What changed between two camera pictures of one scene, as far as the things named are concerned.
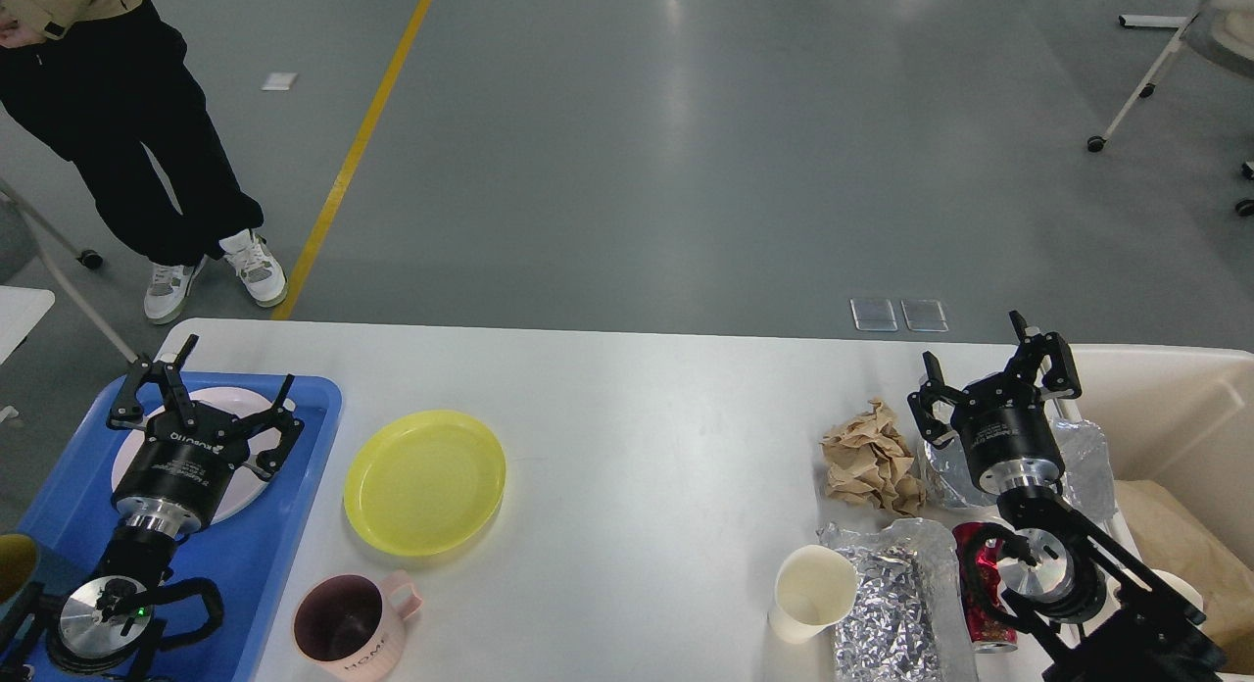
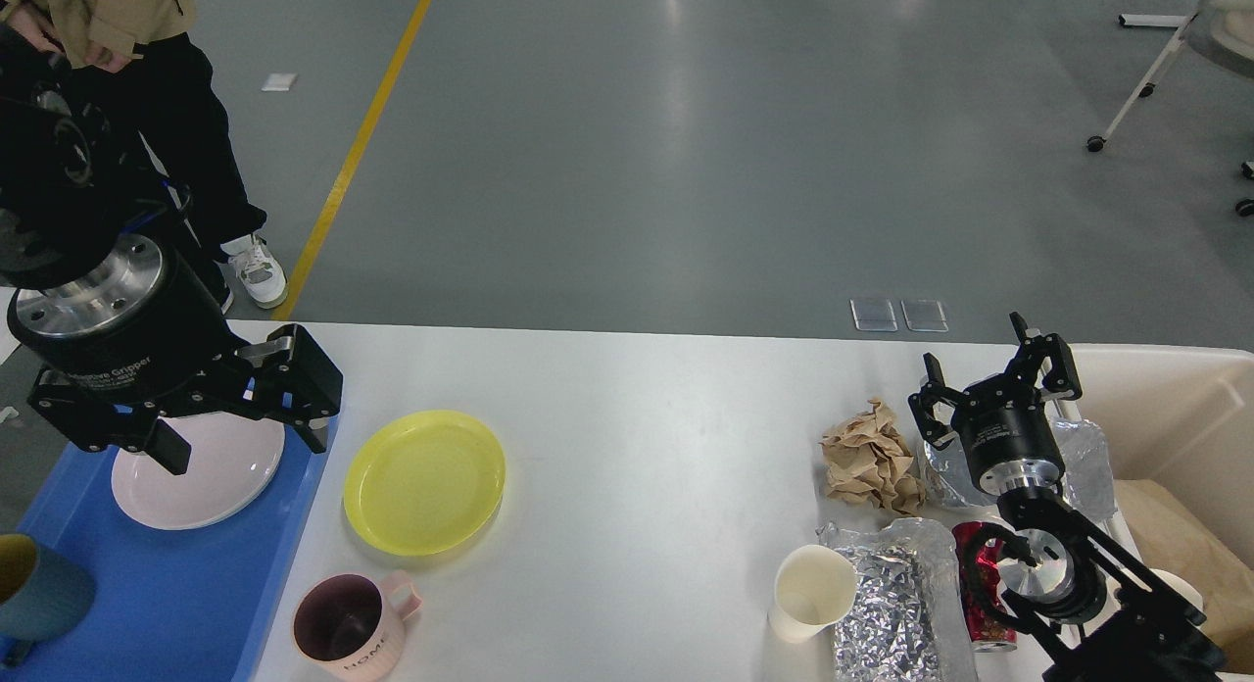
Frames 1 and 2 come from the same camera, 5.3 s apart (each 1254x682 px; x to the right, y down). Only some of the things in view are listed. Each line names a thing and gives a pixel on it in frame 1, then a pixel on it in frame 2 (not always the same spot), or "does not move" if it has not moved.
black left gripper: [183, 468] to [141, 315]
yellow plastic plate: [425, 483] does not move
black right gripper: [1009, 435] does not move
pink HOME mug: [349, 625] does not move
